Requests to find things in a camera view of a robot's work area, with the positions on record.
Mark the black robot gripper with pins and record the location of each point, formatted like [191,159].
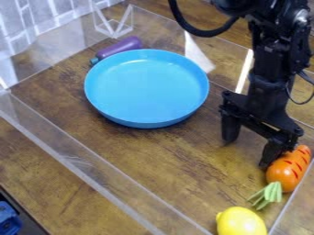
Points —
[260,111]

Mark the purple toy eggplant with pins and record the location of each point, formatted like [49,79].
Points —
[130,43]

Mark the clear acrylic enclosure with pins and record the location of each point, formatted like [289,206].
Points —
[89,177]

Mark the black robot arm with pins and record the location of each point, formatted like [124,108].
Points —
[279,27]

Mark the yellow toy lemon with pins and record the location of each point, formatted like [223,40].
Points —
[239,221]

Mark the blue object at corner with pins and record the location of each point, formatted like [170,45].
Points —
[9,220]

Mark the blue plastic plate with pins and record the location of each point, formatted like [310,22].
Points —
[146,88]

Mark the orange toy carrot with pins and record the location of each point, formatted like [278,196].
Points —
[283,176]

